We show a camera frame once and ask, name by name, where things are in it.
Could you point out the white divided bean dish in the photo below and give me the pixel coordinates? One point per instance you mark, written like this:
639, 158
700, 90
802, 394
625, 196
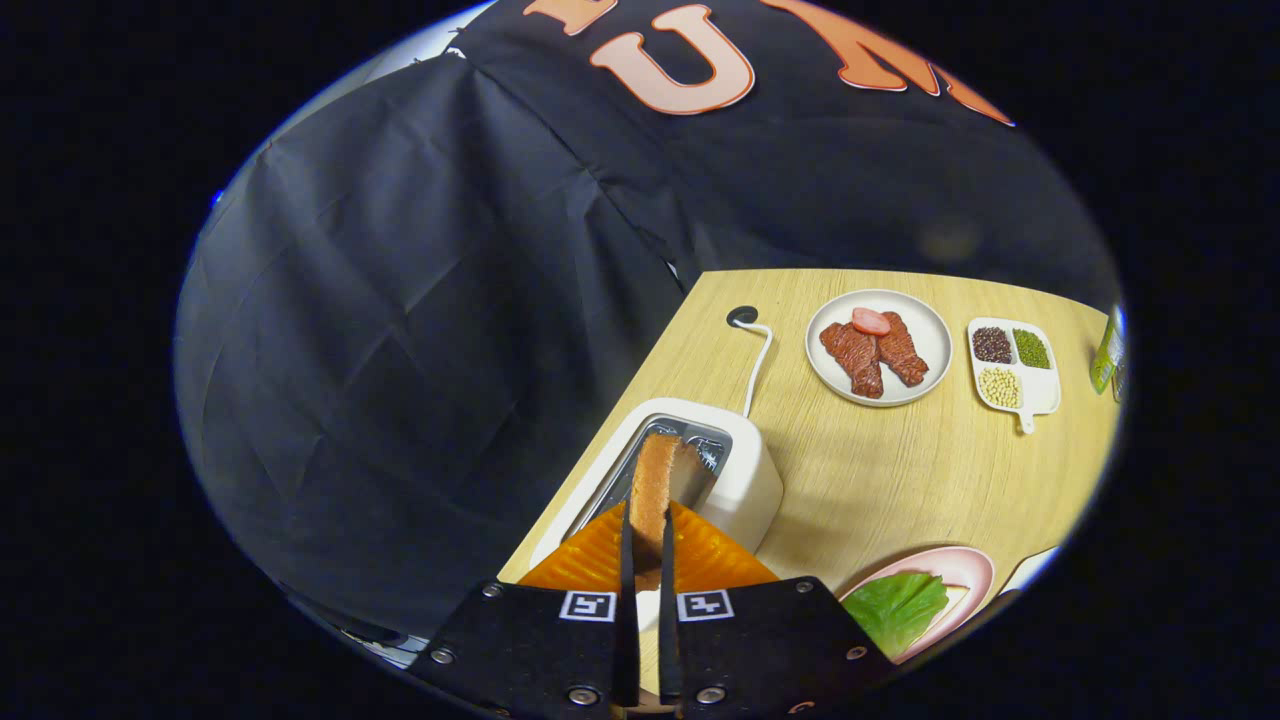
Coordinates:
1040, 385

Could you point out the white toaster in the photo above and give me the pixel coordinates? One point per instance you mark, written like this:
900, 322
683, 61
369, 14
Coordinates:
750, 490

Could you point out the toasted bread slice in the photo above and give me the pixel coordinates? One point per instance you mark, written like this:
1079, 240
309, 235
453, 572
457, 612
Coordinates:
655, 490

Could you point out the brown meat piece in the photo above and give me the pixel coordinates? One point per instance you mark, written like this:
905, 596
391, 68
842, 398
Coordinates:
855, 360
903, 352

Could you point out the green label metal bottle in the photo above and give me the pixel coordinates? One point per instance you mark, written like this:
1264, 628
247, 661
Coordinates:
1106, 355

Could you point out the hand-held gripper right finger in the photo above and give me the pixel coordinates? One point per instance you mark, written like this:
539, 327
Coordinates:
760, 650

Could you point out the white square plate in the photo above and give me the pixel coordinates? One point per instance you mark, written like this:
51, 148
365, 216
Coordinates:
1030, 570

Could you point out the green lettuce leaf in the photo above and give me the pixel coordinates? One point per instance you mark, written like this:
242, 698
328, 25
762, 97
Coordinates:
895, 610

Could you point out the pink plate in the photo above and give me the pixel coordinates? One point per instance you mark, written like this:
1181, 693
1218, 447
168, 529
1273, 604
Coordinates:
965, 570

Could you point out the grey round plate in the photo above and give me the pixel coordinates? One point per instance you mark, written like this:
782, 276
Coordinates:
925, 330

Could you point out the red sausage slice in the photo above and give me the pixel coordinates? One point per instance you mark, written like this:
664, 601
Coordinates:
870, 321

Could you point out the black backdrop cloth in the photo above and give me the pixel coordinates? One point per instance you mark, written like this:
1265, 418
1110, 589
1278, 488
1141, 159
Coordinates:
400, 350

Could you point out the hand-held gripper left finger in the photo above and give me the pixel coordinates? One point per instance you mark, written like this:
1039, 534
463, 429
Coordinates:
550, 650

